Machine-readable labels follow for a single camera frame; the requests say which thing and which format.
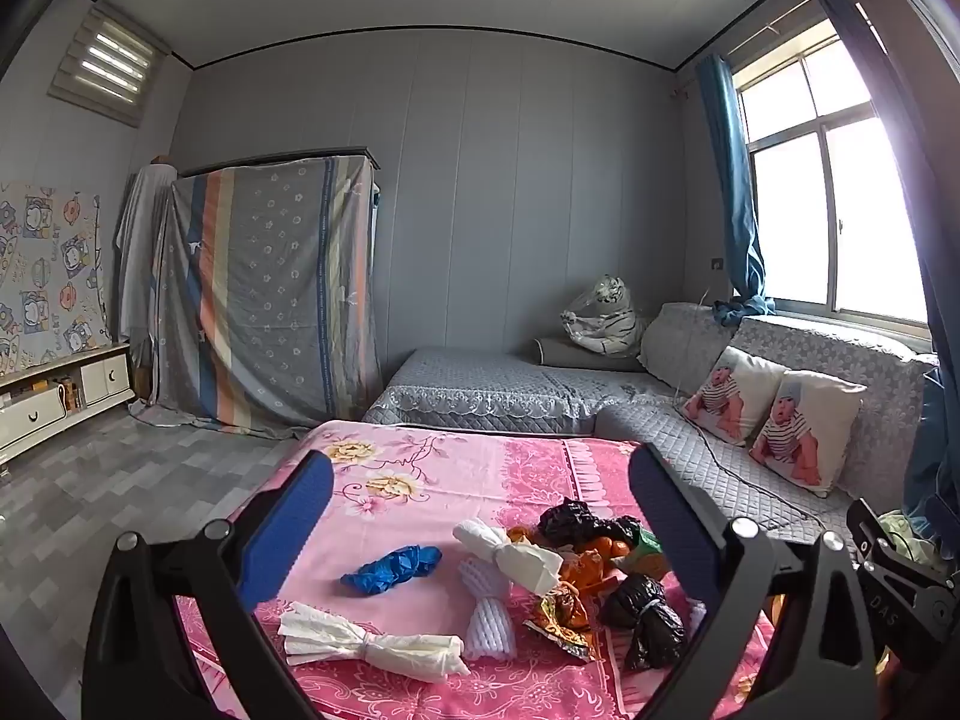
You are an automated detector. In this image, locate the baby print pillow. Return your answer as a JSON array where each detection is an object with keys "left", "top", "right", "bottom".
[
  {"left": 681, "top": 345, "right": 788, "bottom": 445},
  {"left": 750, "top": 369, "right": 867, "bottom": 497}
]

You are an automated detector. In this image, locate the grey bolster pillow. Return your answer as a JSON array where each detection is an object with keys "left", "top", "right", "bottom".
[{"left": 534, "top": 336, "right": 646, "bottom": 374}]

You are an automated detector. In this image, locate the orange peel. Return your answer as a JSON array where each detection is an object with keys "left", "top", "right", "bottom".
[{"left": 559, "top": 535, "right": 635, "bottom": 560}]

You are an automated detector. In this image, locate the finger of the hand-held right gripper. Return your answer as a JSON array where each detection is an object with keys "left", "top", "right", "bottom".
[{"left": 846, "top": 499, "right": 960, "bottom": 601}]

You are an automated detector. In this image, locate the wide blue curtain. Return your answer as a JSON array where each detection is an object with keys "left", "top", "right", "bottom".
[{"left": 808, "top": 0, "right": 960, "bottom": 541}]

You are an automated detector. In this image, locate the pink floral blanket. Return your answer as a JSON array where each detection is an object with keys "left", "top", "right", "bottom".
[{"left": 169, "top": 420, "right": 781, "bottom": 720}]

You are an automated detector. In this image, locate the blue glove bundle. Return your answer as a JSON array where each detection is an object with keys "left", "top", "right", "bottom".
[{"left": 340, "top": 544, "right": 443, "bottom": 595}]

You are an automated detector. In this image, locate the sliding glass window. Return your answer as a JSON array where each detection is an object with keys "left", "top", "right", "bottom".
[{"left": 731, "top": 15, "right": 935, "bottom": 331}]

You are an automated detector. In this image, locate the grey lace-trimmed mattress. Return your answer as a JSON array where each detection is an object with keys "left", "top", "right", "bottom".
[{"left": 362, "top": 347, "right": 676, "bottom": 437}]

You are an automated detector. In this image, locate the green packet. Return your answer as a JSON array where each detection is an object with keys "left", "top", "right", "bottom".
[{"left": 611, "top": 529, "right": 668, "bottom": 578}]

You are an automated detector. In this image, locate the white foam net bundle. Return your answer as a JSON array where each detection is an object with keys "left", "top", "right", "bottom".
[{"left": 457, "top": 556, "right": 518, "bottom": 662}]

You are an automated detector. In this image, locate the white tiger plush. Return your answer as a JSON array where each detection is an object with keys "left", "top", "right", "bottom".
[{"left": 559, "top": 275, "right": 647, "bottom": 356}]

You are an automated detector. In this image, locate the white hanging cloth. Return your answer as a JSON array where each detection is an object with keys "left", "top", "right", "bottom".
[{"left": 114, "top": 161, "right": 181, "bottom": 402}]

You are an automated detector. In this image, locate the orange green snack wrapper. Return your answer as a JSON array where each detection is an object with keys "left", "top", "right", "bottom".
[{"left": 523, "top": 581, "right": 597, "bottom": 662}]

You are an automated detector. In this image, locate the louvred window blind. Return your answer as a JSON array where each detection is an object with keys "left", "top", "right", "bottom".
[{"left": 49, "top": 4, "right": 167, "bottom": 128}]

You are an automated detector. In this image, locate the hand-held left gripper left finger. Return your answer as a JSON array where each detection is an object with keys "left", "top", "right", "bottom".
[{"left": 81, "top": 450, "right": 335, "bottom": 720}]

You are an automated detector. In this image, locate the black banded plastic bag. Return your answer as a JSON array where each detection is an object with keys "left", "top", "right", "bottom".
[{"left": 598, "top": 574, "right": 687, "bottom": 672}]

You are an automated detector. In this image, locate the cream tissue bundle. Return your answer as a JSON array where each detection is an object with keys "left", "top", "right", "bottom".
[{"left": 277, "top": 601, "right": 471, "bottom": 683}]

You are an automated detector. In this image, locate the white low cabinet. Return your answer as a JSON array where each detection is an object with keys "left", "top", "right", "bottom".
[{"left": 0, "top": 341, "right": 136, "bottom": 470}]

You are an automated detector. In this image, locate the cartoon wall poster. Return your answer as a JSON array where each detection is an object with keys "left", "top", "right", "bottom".
[{"left": 0, "top": 180, "right": 102, "bottom": 380}]

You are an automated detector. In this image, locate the grey quilted sofa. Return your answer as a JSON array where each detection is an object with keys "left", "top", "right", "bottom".
[{"left": 596, "top": 302, "right": 938, "bottom": 548}]

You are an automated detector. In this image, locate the green blanket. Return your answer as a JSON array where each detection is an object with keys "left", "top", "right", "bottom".
[{"left": 874, "top": 508, "right": 950, "bottom": 567}]

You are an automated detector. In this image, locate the white tissue bundle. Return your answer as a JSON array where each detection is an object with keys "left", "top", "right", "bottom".
[{"left": 452, "top": 517, "right": 565, "bottom": 595}]

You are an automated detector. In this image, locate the narrow blue curtain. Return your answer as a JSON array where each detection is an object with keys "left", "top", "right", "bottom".
[{"left": 696, "top": 52, "right": 777, "bottom": 327}]

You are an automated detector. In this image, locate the orange crumpled wrapper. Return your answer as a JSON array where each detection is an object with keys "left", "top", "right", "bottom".
[{"left": 559, "top": 551, "right": 610, "bottom": 595}]

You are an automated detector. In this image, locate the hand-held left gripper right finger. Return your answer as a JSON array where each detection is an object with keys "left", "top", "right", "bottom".
[{"left": 628, "top": 442, "right": 878, "bottom": 720}]

